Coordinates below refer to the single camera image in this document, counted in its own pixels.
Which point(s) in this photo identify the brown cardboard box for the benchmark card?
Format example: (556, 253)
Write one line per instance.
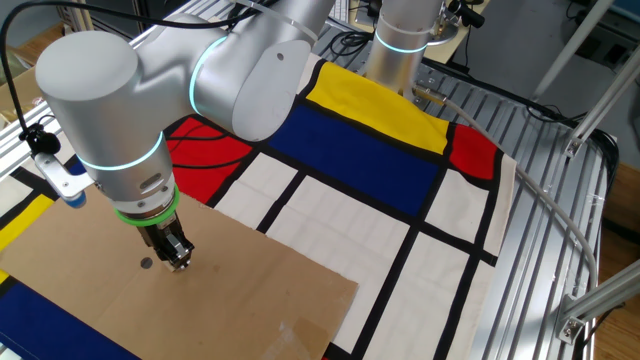
(27, 92)

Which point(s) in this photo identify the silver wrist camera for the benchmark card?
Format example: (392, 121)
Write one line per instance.
(60, 175)

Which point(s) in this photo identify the brown cardboard sheet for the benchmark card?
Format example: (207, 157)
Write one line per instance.
(225, 300)

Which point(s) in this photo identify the aluminium frame post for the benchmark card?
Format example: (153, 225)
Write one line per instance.
(82, 15)
(600, 297)
(605, 102)

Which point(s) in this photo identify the thin grey diagonal pole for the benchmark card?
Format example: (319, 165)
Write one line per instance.
(570, 45)

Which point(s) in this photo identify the long aluminium frame rail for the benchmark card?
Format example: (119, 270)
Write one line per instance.
(10, 150)

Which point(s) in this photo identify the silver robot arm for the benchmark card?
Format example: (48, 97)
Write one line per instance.
(100, 100)

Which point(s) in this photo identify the black webcam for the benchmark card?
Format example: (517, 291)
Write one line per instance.
(467, 14)

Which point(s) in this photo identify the colour block patterned cloth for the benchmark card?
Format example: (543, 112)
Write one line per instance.
(360, 160)

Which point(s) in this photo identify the white keyboard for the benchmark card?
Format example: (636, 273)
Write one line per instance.
(342, 7)

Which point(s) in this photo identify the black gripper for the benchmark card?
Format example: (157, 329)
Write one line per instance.
(160, 235)

